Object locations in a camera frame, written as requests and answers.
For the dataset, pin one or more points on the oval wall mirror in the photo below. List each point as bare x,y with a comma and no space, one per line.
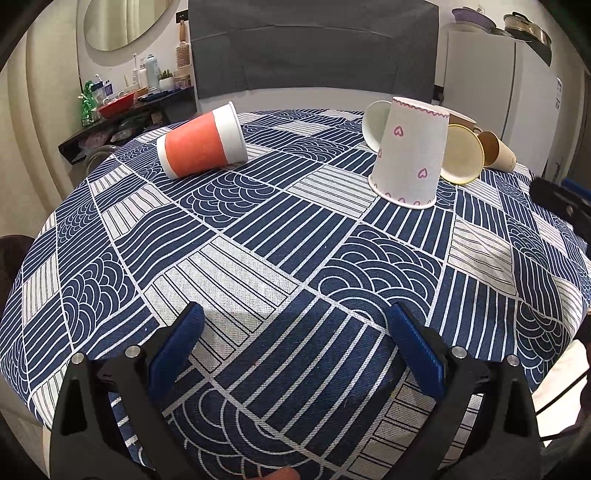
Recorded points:
124,18

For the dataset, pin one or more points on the red bowl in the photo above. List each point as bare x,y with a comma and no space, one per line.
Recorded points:
115,107

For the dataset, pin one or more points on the white cup with pink hearts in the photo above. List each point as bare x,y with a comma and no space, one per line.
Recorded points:
411,152

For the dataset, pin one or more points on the yellow rimmed paper cup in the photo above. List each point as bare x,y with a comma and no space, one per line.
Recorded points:
459,157

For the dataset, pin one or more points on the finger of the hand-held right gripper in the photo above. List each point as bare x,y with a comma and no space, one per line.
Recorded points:
561,198

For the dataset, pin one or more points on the small potted plant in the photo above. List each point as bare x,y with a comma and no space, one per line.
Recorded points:
166,82

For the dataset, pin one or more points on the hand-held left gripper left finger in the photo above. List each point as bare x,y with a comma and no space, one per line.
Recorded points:
178,344

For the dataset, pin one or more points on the wooden hairbrush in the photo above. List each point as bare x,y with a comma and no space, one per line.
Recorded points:
183,53

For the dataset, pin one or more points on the orange paper cup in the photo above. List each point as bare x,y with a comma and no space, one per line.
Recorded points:
194,147

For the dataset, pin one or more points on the grey upholstered chair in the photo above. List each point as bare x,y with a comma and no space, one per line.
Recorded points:
314,46

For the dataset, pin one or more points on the blue patterned tablecloth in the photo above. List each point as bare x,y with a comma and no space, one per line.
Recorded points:
277,258

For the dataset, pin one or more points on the white refrigerator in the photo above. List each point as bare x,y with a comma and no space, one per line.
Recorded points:
480,74

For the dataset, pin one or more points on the white thermos bottle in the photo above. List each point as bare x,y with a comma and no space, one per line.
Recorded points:
151,74

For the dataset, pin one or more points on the steel pot with lid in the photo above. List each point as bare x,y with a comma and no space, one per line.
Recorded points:
526,27

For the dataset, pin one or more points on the brown paper cup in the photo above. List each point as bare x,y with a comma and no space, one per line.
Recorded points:
501,154

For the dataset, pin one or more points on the plain white paper cup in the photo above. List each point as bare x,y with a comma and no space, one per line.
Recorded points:
373,124

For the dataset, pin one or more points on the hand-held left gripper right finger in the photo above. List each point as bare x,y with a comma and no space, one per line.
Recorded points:
418,350

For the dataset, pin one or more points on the dark side table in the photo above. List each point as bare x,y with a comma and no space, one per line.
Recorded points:
157,108

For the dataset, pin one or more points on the purple bowl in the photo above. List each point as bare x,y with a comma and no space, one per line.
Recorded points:
473,19

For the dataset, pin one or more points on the beige paper cup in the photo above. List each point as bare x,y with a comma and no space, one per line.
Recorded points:
462,121

